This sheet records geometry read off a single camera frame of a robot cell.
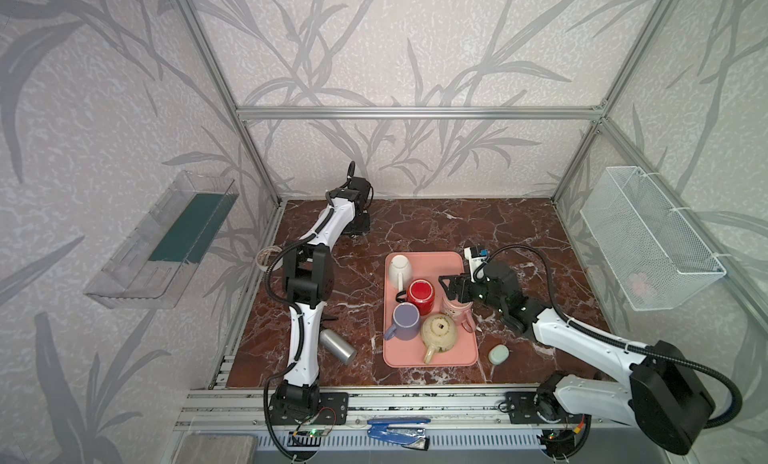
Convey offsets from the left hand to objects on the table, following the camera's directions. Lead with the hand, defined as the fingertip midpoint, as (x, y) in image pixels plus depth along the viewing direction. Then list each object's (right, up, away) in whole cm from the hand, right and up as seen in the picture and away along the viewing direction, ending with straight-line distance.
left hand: (361, 221), depth 101 cm
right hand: (+28, -14, -17) cm, 35 cm away
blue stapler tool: (+16, -51, -32) cm, 62 cm away
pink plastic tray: (+23, -15, 0) cm, 27 cm away
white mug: (+14, -16, -12) cm, 24 cm away
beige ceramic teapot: (+24, -30, -24) cm, 45 cm away
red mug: (+20, -21, -15) cm, 33 cm away
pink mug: (+32, -28, -17) cm, 46 cm away
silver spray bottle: (-4, -35, -20) cm, 40 cm away
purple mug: (+15, -28, -20) cm, 38 cm away
